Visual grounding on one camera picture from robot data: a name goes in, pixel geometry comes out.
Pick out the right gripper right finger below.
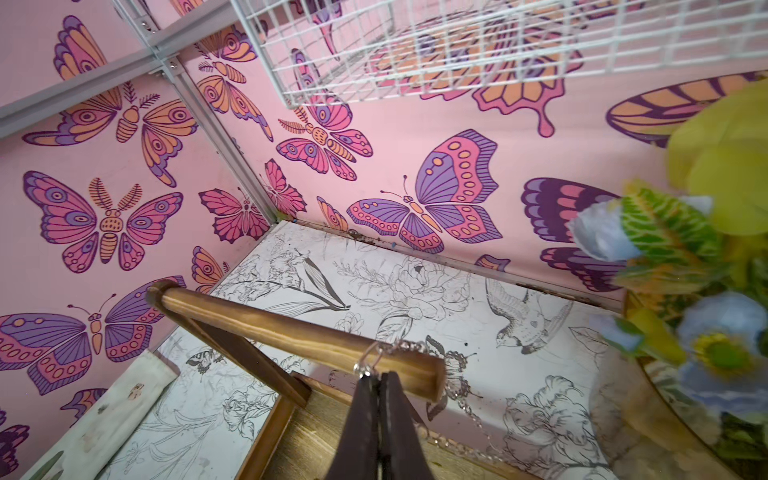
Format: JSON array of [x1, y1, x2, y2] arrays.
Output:
[[380, 372, 434, 480]]

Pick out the wooden jewelry display stand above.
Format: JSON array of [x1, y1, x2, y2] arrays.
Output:
[[146, 280, 524, 479]]

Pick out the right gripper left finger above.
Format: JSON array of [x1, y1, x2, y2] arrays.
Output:
[[325, 376, 379, 480]]

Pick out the white wire wall basket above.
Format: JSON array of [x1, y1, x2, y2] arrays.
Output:
[[232, 1, 767, 107]]

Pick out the glass vase with plants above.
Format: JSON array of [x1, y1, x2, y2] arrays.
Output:
[[566, 71, 767, 479]]

